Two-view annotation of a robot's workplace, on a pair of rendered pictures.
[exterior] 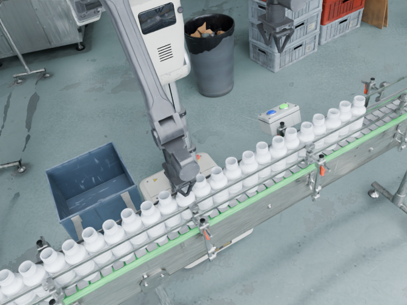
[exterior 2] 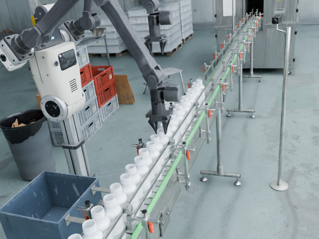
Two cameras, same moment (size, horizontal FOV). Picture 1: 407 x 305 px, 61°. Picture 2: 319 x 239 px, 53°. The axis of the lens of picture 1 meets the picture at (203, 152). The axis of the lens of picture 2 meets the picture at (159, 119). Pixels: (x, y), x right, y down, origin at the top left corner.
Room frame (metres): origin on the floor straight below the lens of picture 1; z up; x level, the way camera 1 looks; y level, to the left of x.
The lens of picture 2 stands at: (-0.20, 0.97, 1.76)
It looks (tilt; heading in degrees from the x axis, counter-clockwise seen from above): 24 degrees down; 314
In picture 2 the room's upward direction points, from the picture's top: 6 degrees counter-clockwise
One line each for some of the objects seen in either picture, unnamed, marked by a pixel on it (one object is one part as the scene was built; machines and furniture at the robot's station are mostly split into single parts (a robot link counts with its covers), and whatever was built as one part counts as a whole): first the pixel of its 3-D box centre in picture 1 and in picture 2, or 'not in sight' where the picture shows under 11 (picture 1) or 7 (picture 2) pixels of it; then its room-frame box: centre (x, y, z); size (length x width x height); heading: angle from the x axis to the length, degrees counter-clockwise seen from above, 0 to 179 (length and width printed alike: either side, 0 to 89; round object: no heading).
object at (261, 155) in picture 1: (261, 162); (179, 119); (0.79, -0.19, 1.08); 0.06 x 0.06 x 0.17
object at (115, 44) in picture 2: not in sight; (111, 34); (6.94, -4.86, 0.50); 1.23 x 1.05 x 1.00; 110
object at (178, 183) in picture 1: (177, 165); (158, 108); (0.67, 0.08, 1.26); 0.10 x 0.07 x 0.07; 22
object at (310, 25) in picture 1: (284, 25); (74, 112); (3.20, -1.01, 0.33); 0.61 x 0.41 x 0.22; 118
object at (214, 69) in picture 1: (212, 58); (31, 146); (2.84, -0.23, 0.32); 0.45 x 0.45 x 0.64
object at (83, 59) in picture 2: not in sight; (62, 60); (3.21, -1.01, 1.00); 0.61 x 0.41 x 0.22; 119
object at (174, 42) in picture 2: not in sight; (156, 29); (5.61, -5.28, 0.59); 1.24 x 1.03 x 1.17; 114
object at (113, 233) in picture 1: (117, 239); (141, 177); (0.58, 0.30, 1.08); 0.06 x 0.06 x 0.17
